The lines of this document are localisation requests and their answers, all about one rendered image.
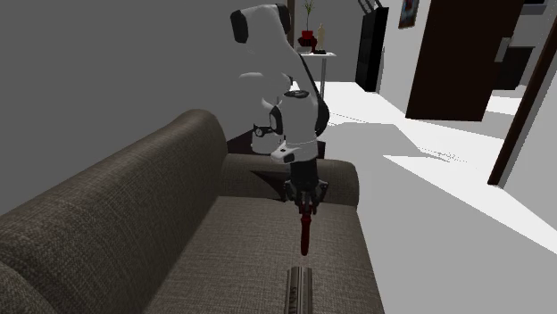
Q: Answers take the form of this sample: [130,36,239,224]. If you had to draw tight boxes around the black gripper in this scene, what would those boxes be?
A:
[283,159,330,216]

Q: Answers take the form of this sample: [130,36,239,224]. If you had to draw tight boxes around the red long-handled utensil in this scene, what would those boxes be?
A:
[298,199,315,258]

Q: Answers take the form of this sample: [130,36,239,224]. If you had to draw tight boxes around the brown fabric sofa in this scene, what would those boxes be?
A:
[0,108,387,314]

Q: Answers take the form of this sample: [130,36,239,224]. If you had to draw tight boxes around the white side table with plant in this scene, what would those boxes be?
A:
[294,0,337,102]

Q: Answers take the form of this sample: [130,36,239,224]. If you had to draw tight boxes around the black tall cabinet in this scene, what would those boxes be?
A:
[354,0,391,94]

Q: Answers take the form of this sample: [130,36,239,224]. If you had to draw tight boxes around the dark brown door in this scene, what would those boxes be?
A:
[405,0,526,123]

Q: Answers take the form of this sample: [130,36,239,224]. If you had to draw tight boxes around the dark low cabinet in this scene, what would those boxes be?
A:
[495,45,536,92]

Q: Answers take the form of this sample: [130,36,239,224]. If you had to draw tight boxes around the framed wall picture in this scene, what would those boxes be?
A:
[397,0,421,30]

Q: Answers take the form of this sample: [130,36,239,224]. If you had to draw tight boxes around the dark brown door frame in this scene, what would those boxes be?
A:
[486,16,557,187]

